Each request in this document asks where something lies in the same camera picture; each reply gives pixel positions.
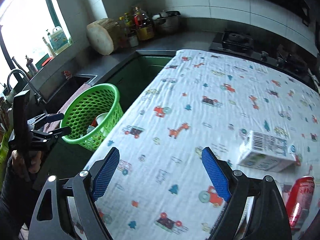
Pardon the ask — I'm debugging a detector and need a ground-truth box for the detergent jug on windowsill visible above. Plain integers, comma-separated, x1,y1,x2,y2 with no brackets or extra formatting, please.
47,26,69,54

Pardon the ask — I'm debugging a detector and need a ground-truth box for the pink towel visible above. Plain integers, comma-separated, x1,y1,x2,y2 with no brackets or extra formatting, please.
43,83,91,133

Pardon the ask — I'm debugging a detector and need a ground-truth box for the round wooden chopping block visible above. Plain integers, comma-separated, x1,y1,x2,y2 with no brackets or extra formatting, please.
86,18,121,55

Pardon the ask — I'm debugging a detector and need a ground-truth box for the dark sauce bottle yellow label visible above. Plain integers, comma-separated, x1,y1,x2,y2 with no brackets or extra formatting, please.
133,7,154,41

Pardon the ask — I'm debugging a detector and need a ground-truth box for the person's left hand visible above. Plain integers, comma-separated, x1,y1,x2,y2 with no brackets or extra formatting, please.
11,150,42,177

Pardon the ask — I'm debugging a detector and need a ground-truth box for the black gas stove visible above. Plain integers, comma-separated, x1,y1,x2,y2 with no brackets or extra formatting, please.
209,30,316,75

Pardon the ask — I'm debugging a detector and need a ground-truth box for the green perforated plastic basket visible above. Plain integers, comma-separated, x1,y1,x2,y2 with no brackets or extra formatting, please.
60,83,123,152

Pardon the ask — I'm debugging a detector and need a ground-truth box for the red soda can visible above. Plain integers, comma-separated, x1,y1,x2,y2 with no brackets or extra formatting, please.
286,176,315,235

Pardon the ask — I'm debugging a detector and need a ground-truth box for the green cabinet door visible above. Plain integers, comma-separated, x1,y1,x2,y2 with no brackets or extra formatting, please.
106,55,172,112

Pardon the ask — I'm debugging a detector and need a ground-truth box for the white paper cup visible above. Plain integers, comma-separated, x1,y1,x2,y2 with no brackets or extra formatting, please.
95,112,108,132

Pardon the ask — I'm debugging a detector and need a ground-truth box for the white milk carton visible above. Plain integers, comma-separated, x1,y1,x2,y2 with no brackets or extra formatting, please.
238,131,296,172

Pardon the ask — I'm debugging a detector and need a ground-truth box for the steel pot with handle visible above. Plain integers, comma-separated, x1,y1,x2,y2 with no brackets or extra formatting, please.
152,10,181,34

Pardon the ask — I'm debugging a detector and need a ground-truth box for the chrome sink faucet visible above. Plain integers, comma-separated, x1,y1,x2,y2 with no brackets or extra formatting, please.
7,68,47,105

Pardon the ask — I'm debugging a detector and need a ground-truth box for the patterned white tablecloth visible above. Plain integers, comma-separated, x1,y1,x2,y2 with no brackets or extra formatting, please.
87,50,319,239

